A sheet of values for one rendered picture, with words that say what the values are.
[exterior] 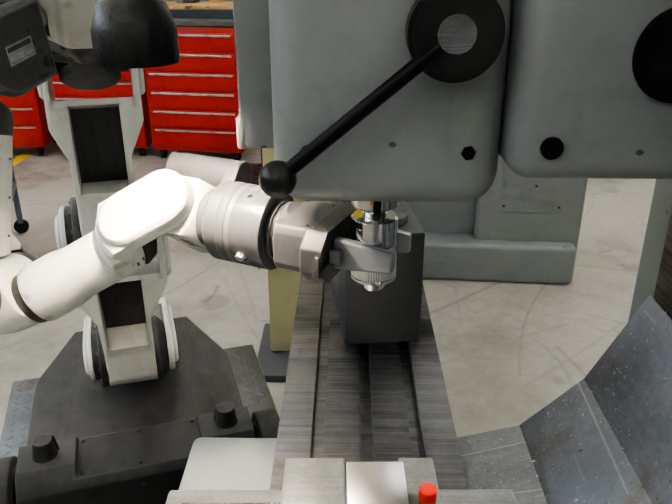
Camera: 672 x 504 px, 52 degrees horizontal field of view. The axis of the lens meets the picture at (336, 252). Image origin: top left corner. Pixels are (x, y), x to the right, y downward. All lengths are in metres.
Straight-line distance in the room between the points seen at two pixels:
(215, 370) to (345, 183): 1.20
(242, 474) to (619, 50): 0.70
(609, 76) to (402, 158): 0.17
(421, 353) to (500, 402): 1.57
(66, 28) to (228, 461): 0.61
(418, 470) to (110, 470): 0.87
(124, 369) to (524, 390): 1.61
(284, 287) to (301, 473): 1.99
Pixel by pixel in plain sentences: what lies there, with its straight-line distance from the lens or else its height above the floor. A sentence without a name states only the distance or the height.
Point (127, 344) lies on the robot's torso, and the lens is 1.53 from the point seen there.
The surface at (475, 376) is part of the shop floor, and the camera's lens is 2.75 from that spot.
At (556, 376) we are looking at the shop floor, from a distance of 2.83.
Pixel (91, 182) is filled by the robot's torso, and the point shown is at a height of 1.12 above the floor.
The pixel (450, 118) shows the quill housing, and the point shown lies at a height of 1.39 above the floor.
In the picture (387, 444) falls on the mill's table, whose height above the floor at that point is 0.94.
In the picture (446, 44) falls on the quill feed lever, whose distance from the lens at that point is 0.52.
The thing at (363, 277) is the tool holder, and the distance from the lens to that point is 0.69.
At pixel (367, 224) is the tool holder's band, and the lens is 0.67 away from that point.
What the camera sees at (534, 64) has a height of 1.43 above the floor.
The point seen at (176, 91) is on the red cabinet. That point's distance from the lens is 5.40.
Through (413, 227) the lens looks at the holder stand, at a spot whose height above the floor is 1.13.
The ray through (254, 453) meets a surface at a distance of 1.02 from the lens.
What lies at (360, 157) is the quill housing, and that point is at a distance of 0.56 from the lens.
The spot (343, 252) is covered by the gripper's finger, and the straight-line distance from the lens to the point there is 0.68.
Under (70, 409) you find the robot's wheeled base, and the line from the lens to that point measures 1.69.
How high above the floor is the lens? 1.51
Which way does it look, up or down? 24 degrees down
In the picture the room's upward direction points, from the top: straight up
